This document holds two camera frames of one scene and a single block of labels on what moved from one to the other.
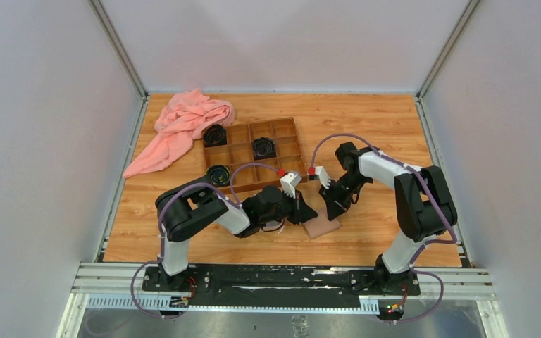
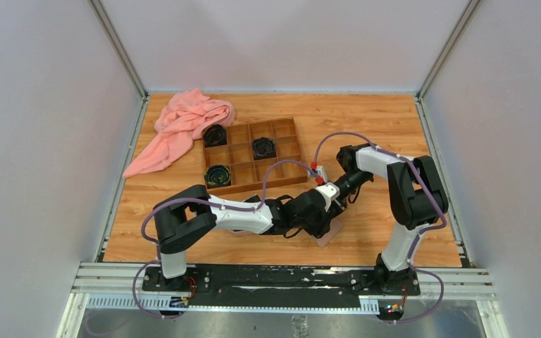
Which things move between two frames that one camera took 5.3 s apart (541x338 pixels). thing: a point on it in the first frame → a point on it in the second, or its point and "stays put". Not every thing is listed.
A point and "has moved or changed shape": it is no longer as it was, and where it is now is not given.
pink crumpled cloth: (184, 117) stays put
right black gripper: (336, 205) stays put
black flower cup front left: (218, 175) stays put
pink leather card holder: (321, 225) has moved or changed shape
